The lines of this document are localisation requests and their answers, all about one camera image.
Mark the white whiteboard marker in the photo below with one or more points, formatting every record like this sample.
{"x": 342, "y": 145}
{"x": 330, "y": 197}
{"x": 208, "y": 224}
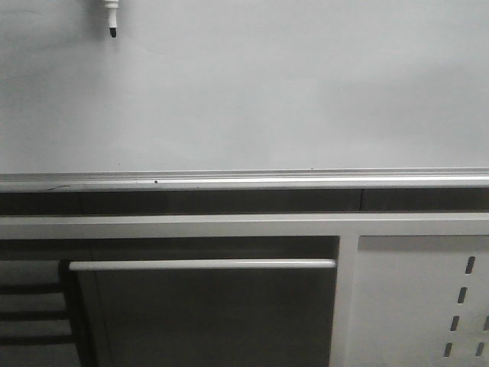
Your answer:
{"x": 111, "y": 9}

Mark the dark chair backrest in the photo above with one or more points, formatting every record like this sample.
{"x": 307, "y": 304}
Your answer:
{"x": 35, "y": 324}

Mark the white horizontal rail bar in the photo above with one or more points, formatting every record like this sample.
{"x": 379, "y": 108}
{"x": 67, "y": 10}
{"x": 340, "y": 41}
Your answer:
{"x": 284, "y": 263}

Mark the white whiteboard with aluminium frame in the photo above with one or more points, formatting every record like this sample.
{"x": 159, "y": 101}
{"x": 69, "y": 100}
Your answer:
{"x": 244, "y": 95}

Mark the white metal stand frame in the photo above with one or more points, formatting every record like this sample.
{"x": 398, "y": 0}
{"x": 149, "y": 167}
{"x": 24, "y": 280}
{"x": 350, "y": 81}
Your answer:
{"x": 412, "y": 287}

